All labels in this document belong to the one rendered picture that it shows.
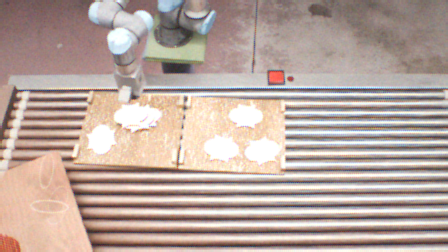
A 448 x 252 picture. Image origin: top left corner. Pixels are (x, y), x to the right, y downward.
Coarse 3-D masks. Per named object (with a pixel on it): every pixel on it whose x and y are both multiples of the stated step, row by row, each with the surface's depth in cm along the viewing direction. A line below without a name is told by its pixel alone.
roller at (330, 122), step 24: (24, 120) 186; (48, 120) 186; (72, 120) 186; (288, 120) 185; (312, 120) 185; (336, 120) 185; (360, 120) 185; (384, 120) 185; (408, 120) 185; (432, 120) 185
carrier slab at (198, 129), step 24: (192, 96) 191; (192, 120) 184; (216, 120) 184; (264, 120) 183; (192, 144) 177; (240, 144) 177; (192, 168) 171; (216, 168) 171; (240, 168) 171; (264, 168) 171
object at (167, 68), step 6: (150, 30) 222; (144, 54) 213; (144, 60) 213; (162, 66) 229; (168, 66) 224; (174, 66) 223; (180, 66) 224; (186, 66) 226; (192, 66) 232; (168, 72) 229; (174, 72) 227; (180, 72) 227; (186, 72) 230; (192, 72) 235
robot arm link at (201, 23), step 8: (192, 0) 183; (200, 0) 183; (184, 8) 192; (192, 8) 187; (200, 8) 187; (208, 8) 191; (184, 16) 195; (192, 16) 190; (200, 16) 190; (208, 16) 192; (184, 24) 197; (192, 24) 194; (200, 24) 193; (208, 24) 194; (200, 32) 197
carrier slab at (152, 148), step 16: (96, 96) 191; (112, 96) 191; (144, 96) 191; (160, 96) 191; (176, 96) 191; (96, 112) 186; (112, 112) 186; (160, 112) 186; (176, 112) 186; (112, 128) 182; (160, 128) 181; (176, 128) 181; (80, 144) 177; (128, 144) 177; (144, 144) 177; (160, 144) 177; (176, 144) 177; (80, 160) 173; (96, 160) 173; (112, 160) 173; (128, 160) 173; (144, 160) 173; (160, 160) 173
